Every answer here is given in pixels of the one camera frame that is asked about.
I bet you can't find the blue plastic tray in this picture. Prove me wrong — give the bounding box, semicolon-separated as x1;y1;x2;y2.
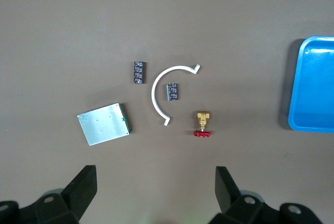
288;36;334;133

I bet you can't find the brass valve red handle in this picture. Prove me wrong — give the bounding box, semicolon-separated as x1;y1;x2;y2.
192;111;212;139

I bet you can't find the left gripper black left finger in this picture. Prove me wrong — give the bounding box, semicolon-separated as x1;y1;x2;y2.
0;165;98;224

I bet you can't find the brown table mat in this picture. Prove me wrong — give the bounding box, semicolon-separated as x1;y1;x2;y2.
0;0;334;224

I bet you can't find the white curved plastic clamp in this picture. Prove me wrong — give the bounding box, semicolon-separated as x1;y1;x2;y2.
151;63;201;127

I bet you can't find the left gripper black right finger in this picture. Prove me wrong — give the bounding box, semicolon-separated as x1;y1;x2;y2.
210;166;322;224

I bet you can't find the silver metal power supply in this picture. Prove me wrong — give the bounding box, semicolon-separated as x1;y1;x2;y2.
77;102;134;147

